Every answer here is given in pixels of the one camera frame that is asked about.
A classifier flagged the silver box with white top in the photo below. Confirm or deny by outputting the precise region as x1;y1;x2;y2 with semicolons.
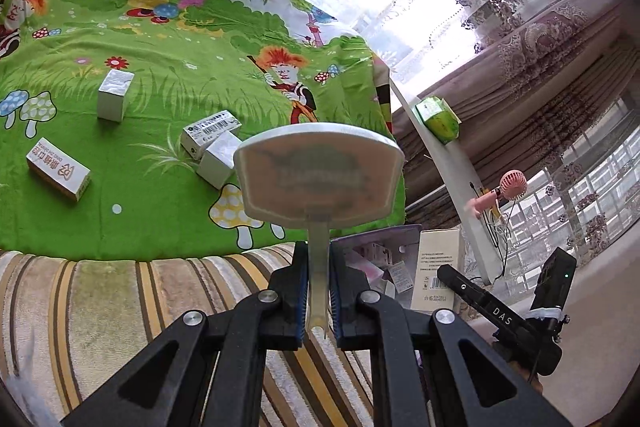
96;69;136;123

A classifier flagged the green tissue pack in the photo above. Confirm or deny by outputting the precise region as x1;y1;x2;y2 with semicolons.
414;95;461;146

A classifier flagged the pink hand-held fan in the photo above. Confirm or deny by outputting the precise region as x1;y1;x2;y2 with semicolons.
463;170;529;218

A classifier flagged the green cartoon printed bedsheet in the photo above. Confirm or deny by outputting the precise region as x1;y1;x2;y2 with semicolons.
0;0;407;264

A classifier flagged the tall cream box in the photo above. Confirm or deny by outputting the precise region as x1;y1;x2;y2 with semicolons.
410;228;461;314

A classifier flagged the speckled silver white box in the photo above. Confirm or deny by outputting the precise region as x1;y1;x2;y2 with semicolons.
196;130;244;190

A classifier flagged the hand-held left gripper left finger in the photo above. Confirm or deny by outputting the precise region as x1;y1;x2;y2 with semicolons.
60;242;309;427

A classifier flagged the small white barcode label box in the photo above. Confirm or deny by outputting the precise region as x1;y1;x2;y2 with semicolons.
180;109;243;158

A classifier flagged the patterned brown drape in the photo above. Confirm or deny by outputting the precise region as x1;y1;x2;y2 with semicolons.
390;0;640;308

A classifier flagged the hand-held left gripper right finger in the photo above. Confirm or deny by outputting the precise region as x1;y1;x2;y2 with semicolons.
330;249;573;427

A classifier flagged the thin black cable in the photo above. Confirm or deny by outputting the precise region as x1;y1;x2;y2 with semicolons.
469;180;516;285

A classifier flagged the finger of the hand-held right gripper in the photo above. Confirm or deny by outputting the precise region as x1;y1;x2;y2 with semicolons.
437;264;527;334

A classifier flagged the purple storage box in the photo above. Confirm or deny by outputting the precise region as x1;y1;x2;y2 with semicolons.
331;223;425;309

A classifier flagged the white and orange box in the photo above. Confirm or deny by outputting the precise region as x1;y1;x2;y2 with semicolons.
25;137;92;203

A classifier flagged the white plastic plate with stem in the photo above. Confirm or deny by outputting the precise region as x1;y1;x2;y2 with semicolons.
232;122;406;341

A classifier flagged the white windowsill ledge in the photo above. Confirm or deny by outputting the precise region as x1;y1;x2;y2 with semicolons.
389;79;507;290

